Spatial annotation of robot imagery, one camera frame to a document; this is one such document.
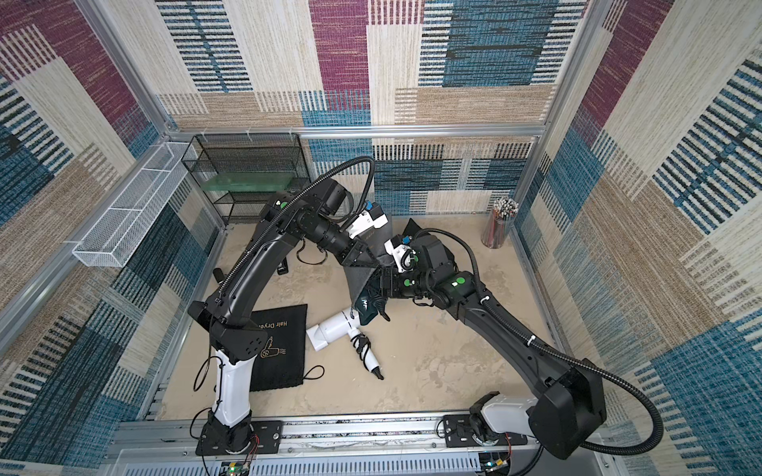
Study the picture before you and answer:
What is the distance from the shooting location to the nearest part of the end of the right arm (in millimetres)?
649

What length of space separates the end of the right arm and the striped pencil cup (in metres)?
0.50

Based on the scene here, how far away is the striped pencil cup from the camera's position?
3.28 feet
